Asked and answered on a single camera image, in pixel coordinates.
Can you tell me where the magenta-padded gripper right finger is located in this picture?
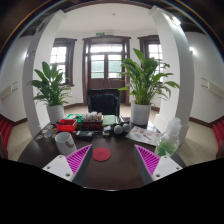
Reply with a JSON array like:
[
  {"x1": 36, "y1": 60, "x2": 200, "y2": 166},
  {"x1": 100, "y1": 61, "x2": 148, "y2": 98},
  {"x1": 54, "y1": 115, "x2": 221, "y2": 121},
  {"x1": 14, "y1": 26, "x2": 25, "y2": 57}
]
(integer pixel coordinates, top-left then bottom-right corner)
[{"x1": 133, "y1": 144, "x2": 184, "y2": 186}]

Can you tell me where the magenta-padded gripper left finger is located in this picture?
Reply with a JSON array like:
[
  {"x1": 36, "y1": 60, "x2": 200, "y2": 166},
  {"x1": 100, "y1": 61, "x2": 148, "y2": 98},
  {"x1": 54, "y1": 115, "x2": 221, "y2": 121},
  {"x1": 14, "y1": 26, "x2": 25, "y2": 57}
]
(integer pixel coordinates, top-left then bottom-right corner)
[{"x1": 42, "y1": 143, "x2": 94, "y2": 186}]

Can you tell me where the clear bottle with green label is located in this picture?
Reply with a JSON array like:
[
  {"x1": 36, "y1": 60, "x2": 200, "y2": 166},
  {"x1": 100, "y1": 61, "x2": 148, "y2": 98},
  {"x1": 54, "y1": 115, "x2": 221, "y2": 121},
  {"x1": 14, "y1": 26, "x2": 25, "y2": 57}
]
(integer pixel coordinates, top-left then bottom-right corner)
[{"x1": 154, "y1": 117, "x2": 183, "y2": 158}]

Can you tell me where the white mug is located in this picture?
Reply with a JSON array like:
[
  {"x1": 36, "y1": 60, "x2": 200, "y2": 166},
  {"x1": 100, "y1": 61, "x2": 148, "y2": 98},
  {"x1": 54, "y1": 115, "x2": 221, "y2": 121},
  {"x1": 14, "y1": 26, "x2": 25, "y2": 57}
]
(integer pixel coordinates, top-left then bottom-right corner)
[{"x1": 54, "y1": 131, "x2": 78, "y2": 157}]

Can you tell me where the white printed sheet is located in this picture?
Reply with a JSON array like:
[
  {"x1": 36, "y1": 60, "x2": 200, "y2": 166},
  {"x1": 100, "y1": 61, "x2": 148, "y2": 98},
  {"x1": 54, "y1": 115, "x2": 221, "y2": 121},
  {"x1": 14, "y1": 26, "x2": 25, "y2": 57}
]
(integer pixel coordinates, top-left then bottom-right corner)
[{"x1": 125, "y1": 125, "x2": 163, "y2": 147}]

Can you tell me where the small black device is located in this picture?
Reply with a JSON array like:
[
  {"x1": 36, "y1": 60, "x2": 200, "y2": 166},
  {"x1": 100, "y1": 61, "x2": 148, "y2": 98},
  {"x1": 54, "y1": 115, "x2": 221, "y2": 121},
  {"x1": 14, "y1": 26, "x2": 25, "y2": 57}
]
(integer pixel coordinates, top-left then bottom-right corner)
[{"x1": 74, "y1": 130, "x2": 94, "y2": 140}]

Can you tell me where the red plastic box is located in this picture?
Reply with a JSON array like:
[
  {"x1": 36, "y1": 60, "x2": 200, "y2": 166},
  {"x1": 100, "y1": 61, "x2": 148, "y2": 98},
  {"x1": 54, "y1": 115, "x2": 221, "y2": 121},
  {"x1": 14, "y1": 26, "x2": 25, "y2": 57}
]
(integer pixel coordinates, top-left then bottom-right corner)
[{"x1": 55, "y1": 118, "x2": 79, "y2": 133}]

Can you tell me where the flat round red coaster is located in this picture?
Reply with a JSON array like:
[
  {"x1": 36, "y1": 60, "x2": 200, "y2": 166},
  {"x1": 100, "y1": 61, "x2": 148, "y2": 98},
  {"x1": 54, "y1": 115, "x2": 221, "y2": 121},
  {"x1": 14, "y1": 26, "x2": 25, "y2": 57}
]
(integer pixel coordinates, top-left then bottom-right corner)
[{"x1": 91, "y1": 147, "x2": 112, "y2": 163}]

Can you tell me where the green printed box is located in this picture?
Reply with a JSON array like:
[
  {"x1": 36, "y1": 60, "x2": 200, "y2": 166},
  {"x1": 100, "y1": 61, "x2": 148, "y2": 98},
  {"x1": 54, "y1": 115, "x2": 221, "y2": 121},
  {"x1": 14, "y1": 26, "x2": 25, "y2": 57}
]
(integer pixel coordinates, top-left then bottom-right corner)
[{"x1": 64, "y1": 113, "x2": 84, "y2": 125}]

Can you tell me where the small potted plant, white pot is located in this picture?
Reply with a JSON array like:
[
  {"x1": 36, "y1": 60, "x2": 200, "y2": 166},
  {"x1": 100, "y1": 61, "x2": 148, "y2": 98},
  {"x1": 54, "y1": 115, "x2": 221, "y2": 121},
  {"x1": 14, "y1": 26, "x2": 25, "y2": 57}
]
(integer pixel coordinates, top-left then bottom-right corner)
[{"x1": 27, "y1": 60, "x2": 73, "y2": 125}]

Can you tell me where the basket of wrapped snacks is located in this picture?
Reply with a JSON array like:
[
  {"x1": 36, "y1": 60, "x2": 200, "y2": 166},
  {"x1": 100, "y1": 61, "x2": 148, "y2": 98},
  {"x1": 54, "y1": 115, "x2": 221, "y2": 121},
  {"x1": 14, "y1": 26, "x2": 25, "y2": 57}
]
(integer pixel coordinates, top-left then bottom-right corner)
[{"x1": 81, "y1": 111, "x2": 104, "y2": 131}]

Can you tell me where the large potted plant, white pot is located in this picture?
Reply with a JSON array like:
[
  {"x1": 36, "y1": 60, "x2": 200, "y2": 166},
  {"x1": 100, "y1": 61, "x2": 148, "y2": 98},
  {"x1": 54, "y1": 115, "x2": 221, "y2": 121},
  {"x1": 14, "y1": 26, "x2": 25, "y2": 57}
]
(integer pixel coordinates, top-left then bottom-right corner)
[{"x1": 118, "y1": 48, "x2": 181, "y2": 126}]

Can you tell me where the red carpeted staircase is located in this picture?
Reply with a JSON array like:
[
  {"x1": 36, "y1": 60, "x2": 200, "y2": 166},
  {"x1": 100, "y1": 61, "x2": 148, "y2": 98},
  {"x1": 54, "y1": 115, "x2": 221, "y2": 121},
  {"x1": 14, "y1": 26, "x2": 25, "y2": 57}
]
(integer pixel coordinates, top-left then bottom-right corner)
[
  {"x1": 0, "y1": 114, "x2": 14, "y2": 149},
  {"x1": 211, "y1": 119, "x2": 224, "y2": 151}
]

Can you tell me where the green book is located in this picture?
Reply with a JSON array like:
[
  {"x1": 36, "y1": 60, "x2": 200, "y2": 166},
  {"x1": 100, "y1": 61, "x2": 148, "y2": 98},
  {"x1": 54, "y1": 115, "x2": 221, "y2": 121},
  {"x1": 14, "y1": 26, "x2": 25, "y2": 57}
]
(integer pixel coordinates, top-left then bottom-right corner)
[{"x1": 102, "y1": 114, "x2": 117, "y2": 127}]

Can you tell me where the black chair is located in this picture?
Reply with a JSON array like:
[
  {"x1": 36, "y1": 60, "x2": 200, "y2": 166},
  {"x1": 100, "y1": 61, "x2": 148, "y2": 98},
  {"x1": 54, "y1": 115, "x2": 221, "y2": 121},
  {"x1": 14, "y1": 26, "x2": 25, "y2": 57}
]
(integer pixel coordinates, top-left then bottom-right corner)
[{"x1": 87, "y1": 88, "x2": 121, "y2": 117}]

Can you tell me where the white wall radiator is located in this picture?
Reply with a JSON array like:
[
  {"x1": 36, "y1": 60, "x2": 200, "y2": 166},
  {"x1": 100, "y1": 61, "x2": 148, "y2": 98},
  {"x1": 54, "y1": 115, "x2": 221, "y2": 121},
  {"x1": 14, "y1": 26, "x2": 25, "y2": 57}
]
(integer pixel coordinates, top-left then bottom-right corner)
[
  {"x1": 0, "y1": 81, "x2": 19, "y2": 100},
  {"x1": 200, "y1": 77, "x2": 224, "y2": 99}
]

